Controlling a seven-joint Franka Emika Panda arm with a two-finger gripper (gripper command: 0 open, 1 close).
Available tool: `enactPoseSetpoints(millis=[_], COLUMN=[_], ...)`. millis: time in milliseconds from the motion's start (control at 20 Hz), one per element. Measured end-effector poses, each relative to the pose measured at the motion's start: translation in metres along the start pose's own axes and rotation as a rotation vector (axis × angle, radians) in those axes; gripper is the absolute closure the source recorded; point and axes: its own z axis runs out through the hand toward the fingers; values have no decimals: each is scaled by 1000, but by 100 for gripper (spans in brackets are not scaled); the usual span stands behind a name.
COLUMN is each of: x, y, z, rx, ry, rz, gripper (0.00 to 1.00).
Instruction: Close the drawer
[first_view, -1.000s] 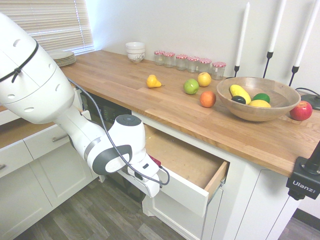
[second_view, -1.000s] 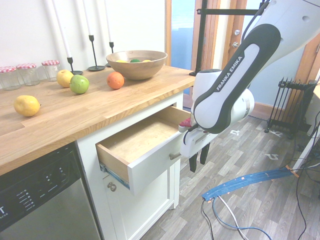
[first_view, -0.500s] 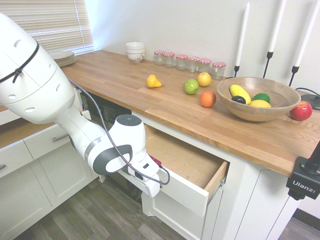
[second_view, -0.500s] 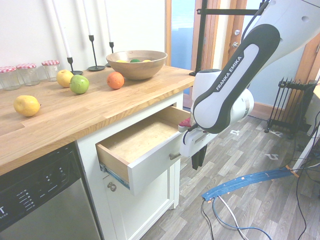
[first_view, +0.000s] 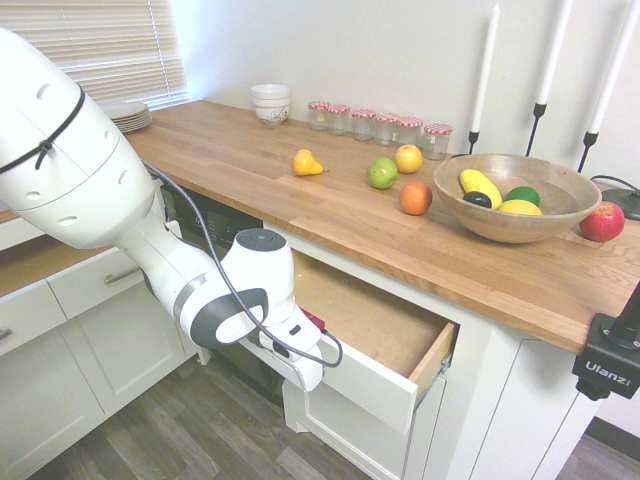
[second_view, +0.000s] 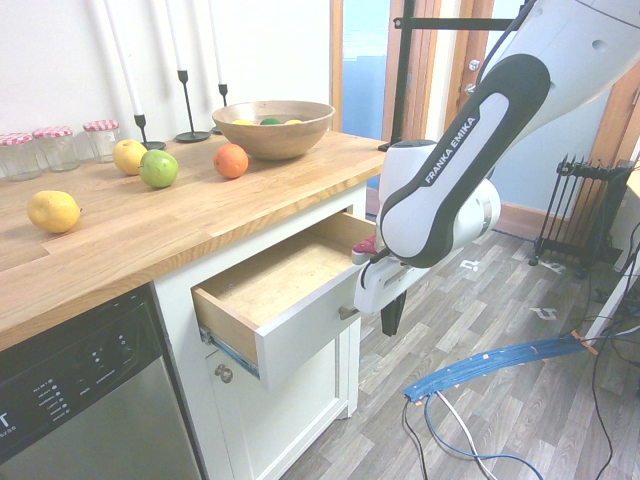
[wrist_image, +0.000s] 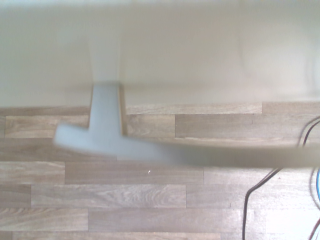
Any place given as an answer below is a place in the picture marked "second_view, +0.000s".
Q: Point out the short black candle holder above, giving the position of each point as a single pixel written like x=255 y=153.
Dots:
x=141 y=130

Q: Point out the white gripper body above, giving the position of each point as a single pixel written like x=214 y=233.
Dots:
x=377 y=290

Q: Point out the black clamp camera stand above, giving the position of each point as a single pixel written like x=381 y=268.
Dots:
x=404 y=100

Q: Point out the orange fruit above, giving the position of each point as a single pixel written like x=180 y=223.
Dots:
x=231 y=161

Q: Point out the green apple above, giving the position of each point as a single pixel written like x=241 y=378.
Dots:
x=159 y=169

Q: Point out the tall black candle holder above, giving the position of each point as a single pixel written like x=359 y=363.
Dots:
x=190 y=135

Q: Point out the yellow apple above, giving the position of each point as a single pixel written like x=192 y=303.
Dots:
x=127 y=157

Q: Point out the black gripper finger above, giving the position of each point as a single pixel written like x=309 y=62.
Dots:
x=390 y=320
x=401 y=307

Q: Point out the red grey wrist camera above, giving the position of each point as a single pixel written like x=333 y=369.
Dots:
x=364 y=249

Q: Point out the large wooden bowl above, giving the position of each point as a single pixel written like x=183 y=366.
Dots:
x=275 y=137

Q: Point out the small yellow fruit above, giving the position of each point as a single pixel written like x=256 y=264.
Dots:
x=242 y=122

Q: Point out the medium black candle holder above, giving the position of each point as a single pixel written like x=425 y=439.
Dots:
x=223 y=92

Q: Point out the white cabinet door with knob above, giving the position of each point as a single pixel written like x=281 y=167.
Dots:
x=285 y=415

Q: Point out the white wooden drawer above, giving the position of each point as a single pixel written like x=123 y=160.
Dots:
x=295 y=345

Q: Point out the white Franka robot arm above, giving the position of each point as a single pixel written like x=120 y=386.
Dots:
x=450 y=175

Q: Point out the glass jar red checked lid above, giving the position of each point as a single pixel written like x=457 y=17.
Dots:
x=102 y=142
x=56 y=150
x=19 y=157

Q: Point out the white taper candle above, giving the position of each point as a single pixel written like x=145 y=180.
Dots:
x=125 y=65
x=175 y=35
x=216 y=45

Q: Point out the stainless steel dishwasher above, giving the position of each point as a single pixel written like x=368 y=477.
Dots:
x=100 y=400

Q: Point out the yellow lemon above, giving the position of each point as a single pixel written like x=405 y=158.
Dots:
x=52 y=212

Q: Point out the black oil radiator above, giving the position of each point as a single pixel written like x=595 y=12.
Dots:
x=580 y=215

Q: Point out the green lime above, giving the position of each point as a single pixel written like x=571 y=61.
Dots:
x=270 y=121

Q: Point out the white kitchen cabinet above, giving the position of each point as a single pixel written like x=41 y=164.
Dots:
x=170 y=310

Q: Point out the wooden door with lock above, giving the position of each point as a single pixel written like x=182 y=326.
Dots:
x=472 y=50

